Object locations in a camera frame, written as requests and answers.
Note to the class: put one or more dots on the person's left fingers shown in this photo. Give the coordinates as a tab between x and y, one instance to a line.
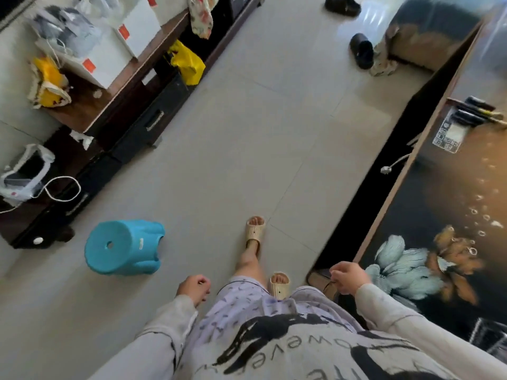
204	290

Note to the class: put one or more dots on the yellow plastic bag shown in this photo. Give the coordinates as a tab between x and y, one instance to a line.
188	63

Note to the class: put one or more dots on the beige slipper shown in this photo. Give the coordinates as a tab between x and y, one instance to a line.
254	232
279	288

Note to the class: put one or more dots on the dark wooden cabinet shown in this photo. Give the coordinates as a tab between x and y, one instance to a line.
87	110

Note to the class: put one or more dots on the white plastic bag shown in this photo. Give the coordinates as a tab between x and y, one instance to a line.
23	174

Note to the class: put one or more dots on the crumpled white paper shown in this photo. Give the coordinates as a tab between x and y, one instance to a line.
82	139

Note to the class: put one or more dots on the blue plastic stool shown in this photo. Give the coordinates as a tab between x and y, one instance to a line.
119	247

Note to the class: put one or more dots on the white printed sticker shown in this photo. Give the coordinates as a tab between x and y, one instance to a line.
449	132

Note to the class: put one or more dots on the person's right hand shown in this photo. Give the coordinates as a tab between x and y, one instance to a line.
351	277

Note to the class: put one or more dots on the white box with orange label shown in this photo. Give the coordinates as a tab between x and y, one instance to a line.
138	27
103	63

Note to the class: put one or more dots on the person's right forearm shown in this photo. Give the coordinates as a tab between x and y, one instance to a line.
416	332

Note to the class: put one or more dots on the light patterned shorts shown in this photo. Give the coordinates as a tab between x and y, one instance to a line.
245	308

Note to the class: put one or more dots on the clear glass cup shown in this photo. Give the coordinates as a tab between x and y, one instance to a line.
489	338

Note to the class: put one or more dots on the brown wooden block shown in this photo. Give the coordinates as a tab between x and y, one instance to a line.
319	282

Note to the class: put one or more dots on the white shirt with black print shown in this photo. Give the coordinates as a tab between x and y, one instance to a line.
309	352

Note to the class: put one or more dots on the grey plastic bag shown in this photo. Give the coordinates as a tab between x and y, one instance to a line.
67	29

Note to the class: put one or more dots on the person's left hand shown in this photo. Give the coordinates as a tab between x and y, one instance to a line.
190	287

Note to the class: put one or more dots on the yellow and white bag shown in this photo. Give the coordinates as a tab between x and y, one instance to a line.
49	85

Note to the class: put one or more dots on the person's left forearm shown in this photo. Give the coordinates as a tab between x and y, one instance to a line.
158	340

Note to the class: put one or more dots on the person's right fingers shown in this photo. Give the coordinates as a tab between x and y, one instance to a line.
336	277

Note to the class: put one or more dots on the floral cloth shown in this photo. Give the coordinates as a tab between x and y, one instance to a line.
202	13

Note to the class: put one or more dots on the patterned beige cloth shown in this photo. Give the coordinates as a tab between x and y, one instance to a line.
383	63

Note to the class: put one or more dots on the person's bare leg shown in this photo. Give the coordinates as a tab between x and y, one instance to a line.
249	265

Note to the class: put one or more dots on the black slipper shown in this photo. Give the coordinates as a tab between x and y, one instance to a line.
362	50
342	4

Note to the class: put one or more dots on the dark sofa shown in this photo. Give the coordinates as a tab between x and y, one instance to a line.
431	31

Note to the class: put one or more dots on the glass table with flower print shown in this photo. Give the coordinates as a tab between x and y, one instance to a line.
455	201

